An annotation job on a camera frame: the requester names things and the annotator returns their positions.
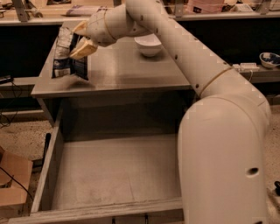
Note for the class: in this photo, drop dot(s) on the white ceramic bowl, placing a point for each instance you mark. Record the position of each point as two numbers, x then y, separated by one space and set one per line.
148 45

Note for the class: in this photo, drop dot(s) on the open grey top drawer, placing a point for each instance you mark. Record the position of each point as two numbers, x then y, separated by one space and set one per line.
108 161

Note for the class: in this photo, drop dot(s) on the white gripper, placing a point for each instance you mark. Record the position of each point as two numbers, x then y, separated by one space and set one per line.
96 29

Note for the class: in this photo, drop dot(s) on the grey cabinet counter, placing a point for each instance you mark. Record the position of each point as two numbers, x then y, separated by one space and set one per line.
114 69

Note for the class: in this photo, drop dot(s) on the black drawer handle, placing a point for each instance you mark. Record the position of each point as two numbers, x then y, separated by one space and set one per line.
131 219

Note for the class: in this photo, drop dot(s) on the blue chip bag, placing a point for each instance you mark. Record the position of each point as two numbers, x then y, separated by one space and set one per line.
63 64

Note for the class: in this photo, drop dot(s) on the brown cardboard box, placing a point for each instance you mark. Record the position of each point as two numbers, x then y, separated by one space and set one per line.
15 176

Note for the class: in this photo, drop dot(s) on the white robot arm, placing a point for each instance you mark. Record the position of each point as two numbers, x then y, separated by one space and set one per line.
220 138

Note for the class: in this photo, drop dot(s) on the white power strip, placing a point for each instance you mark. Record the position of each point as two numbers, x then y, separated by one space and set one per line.
246 67

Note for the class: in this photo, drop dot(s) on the magazine on back shelf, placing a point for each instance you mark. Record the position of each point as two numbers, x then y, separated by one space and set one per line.
82 10

